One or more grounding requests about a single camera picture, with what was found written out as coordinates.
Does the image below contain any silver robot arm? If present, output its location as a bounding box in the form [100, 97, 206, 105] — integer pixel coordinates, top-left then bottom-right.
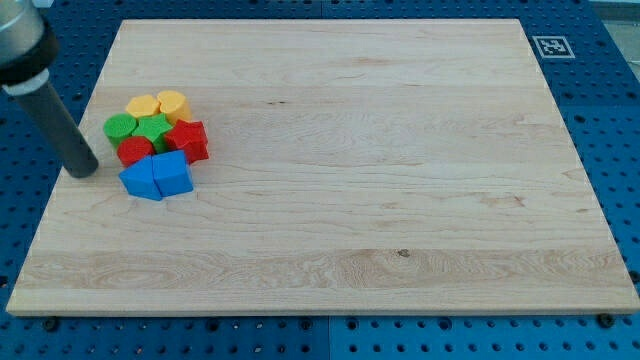
[1, 0, 60, 86]

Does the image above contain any light wooden board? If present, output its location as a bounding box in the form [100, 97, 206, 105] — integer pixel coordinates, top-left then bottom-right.
[7, 19, 639, 317]

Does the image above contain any red star block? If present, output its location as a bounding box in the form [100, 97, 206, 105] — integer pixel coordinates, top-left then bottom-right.
[164, 120, 209, 164]

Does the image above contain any blue pentagon block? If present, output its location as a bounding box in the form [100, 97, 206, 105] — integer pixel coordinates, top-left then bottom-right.
[151, 150, 194, 197]

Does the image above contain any yellow cylinder block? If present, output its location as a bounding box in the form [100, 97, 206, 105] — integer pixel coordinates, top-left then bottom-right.
[157, 90, 193, 125]

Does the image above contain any green star block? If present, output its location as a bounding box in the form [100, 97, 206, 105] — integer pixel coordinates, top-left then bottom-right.
[132, 113, 172, 154]

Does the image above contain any blue triangle block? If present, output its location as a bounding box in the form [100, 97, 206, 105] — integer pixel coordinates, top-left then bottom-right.
[119, 156, 162, 201]

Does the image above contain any red cylinder block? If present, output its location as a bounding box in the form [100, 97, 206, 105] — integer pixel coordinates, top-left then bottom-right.
[116, 136, 155, 168]

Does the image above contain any yellow hexagon block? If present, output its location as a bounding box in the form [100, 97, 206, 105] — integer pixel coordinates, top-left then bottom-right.
[125, 94, 160, 119]

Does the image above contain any green cylinder block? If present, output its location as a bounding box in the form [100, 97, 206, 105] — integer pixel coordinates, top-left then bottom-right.
[103, 113, 138, 148]

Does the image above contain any white fiducial marker tag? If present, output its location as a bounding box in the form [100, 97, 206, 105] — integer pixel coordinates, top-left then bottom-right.
[532, 35, 575, 59]

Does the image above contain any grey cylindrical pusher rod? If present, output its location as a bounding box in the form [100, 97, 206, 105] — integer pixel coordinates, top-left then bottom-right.
[2, 69, 99, 178]

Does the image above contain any black bolt bottom left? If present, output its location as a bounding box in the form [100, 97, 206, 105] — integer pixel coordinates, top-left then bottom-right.
[41, 317, 60, 333]

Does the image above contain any black bolt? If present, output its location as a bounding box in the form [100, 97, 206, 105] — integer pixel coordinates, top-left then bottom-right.
[596, 313, 616, 329]
[41, 317, 60, 333]

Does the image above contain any black bolt bottom right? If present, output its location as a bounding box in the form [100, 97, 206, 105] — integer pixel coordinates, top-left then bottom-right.
[596, 313, 616, 329]

